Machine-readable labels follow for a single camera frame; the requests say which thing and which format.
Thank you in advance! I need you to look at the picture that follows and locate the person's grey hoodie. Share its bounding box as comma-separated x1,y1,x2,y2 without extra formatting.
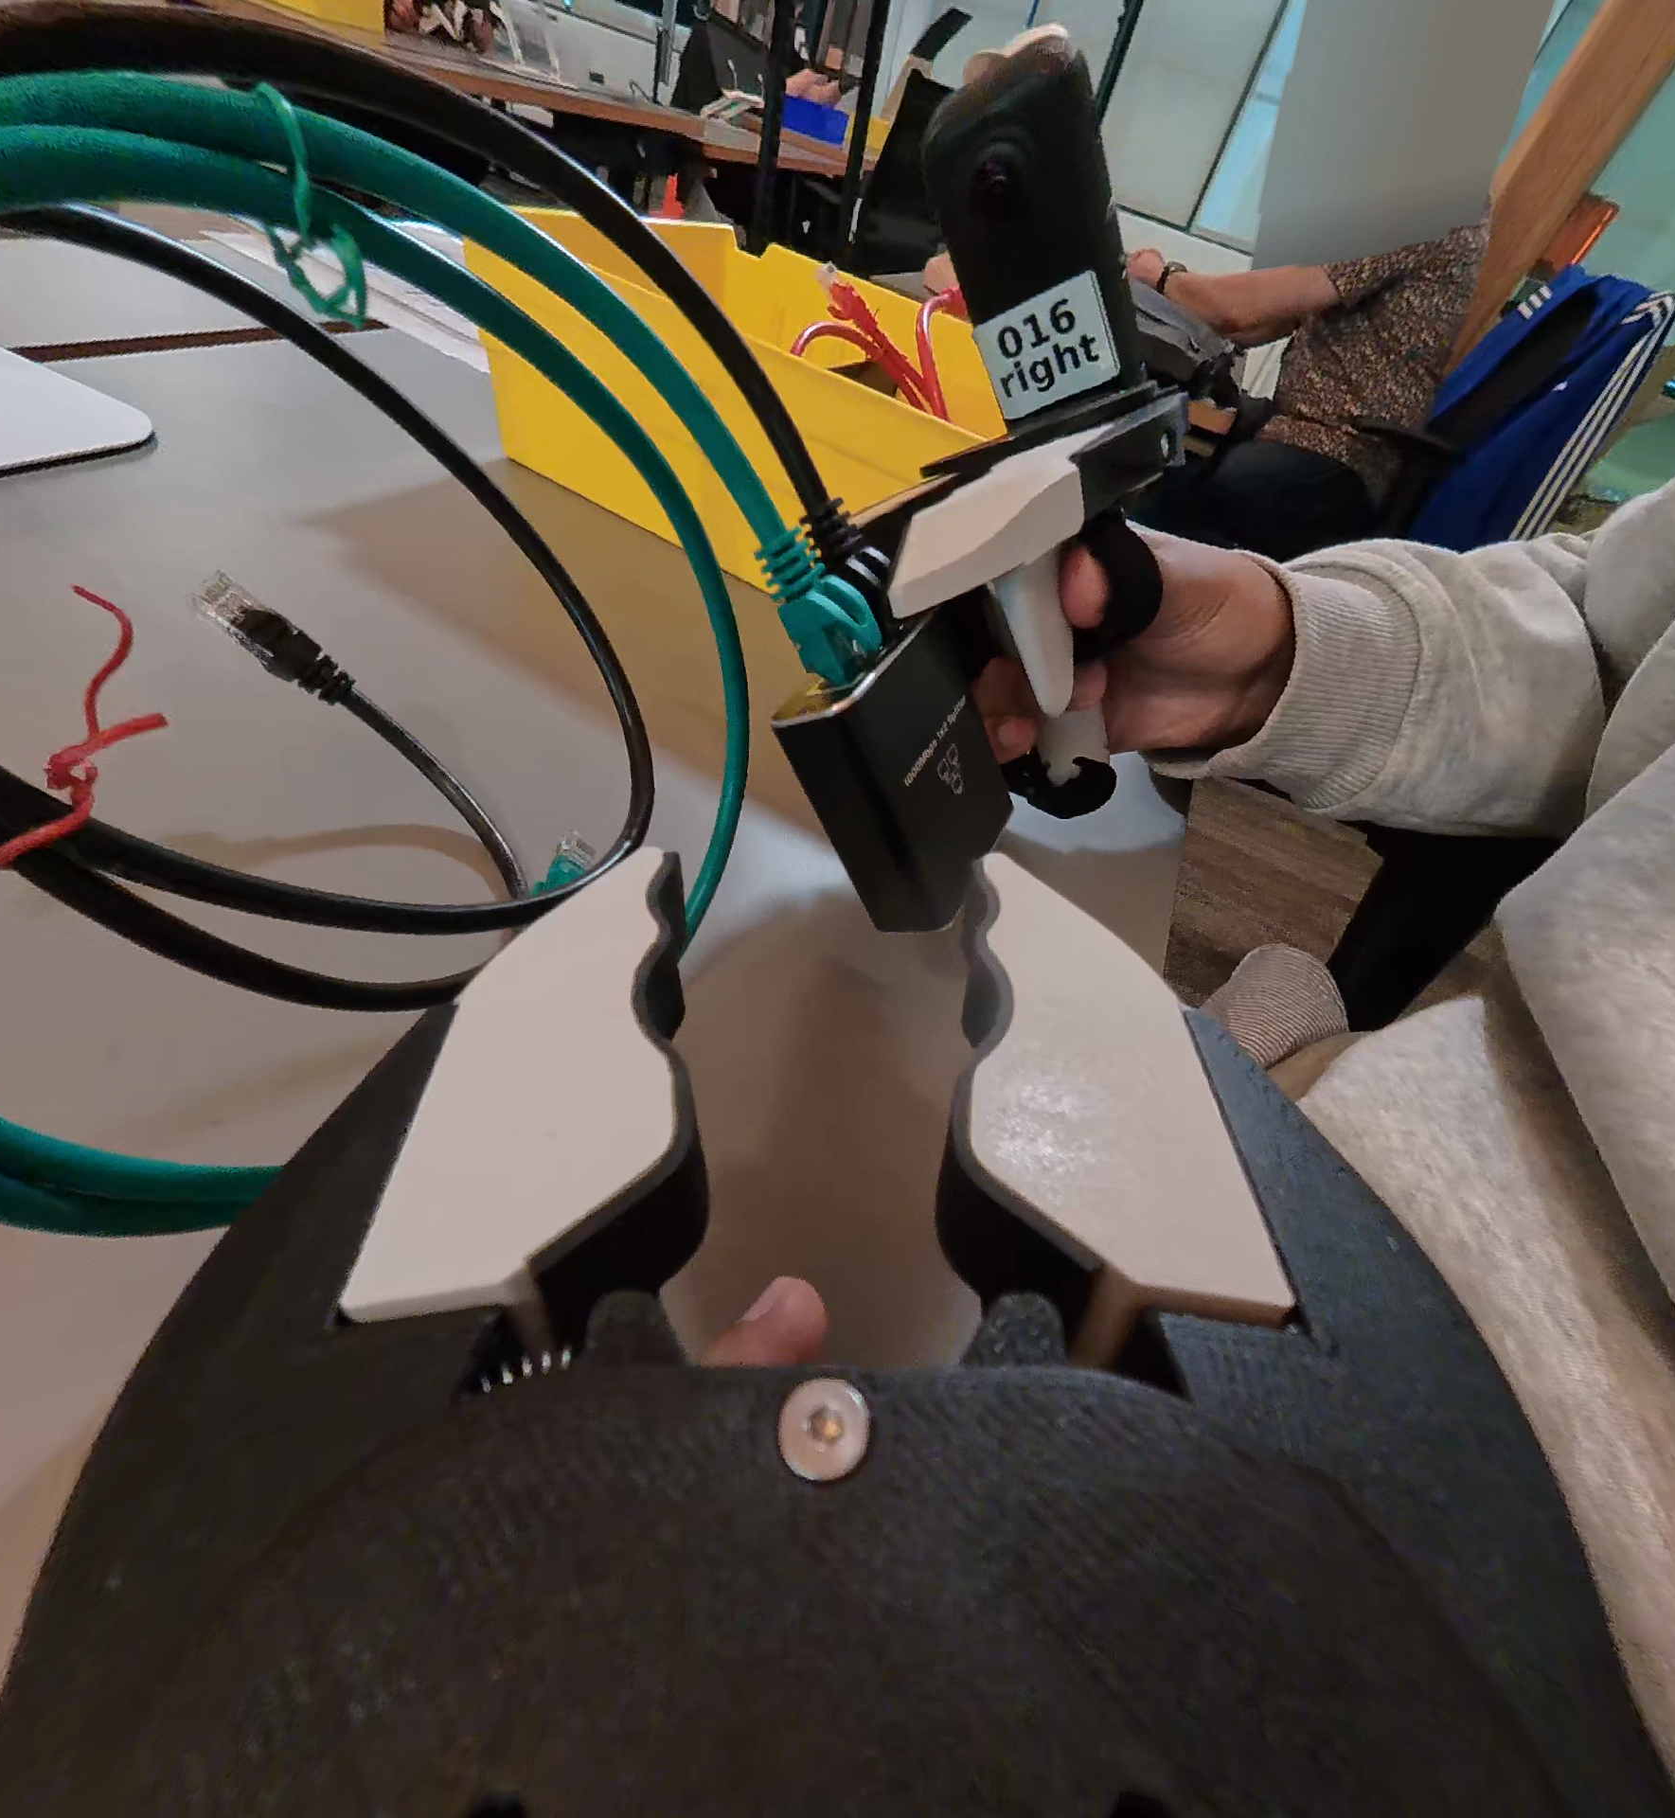
1297,696,1675,1818

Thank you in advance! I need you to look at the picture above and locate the red twist tie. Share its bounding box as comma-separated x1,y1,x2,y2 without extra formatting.
0,585,170,867

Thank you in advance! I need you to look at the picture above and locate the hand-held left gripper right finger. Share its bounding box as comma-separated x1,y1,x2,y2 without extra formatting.
938,851,1299,1367

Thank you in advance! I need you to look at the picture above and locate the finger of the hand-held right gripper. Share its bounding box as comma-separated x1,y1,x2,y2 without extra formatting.
889,432,1133,619

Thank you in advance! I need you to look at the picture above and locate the person's right hand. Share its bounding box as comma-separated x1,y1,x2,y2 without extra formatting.
976,528,1299,768

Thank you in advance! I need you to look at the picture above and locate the blue striped jacket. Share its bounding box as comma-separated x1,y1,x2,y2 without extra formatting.
1405,270,1675,551

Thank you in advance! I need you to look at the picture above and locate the black ethernet cable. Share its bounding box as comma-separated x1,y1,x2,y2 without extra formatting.
0,0,867,1012

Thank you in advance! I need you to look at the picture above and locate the yellow plastic bin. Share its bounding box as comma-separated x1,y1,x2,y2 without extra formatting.
464,206,1010,591

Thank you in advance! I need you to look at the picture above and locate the person's grey sock foot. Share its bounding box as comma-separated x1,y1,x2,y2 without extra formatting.
1198,944,1349,1067

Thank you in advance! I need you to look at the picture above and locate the red ethernet cable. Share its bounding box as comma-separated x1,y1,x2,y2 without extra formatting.
791,262,970,422

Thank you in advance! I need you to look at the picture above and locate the green ethernet cable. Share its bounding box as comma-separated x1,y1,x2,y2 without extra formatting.
0,71,894,1238

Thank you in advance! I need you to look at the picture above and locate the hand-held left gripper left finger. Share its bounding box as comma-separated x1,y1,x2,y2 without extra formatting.
337,847,714,1325

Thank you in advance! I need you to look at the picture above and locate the silver monitor stand base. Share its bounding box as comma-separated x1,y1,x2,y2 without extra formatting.
0,315,156,492

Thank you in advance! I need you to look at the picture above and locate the green twist tie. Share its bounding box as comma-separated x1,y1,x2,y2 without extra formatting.
251,83,371,331

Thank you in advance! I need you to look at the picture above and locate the black ethernet adapter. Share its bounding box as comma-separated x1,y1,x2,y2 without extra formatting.
769,625,1018,932

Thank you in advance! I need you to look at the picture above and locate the person's right forearm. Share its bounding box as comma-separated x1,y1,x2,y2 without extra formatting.
1178,432,1675,831

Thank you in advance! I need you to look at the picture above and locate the person's left hand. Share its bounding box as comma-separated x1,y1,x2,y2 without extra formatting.
702,1274,831,1369

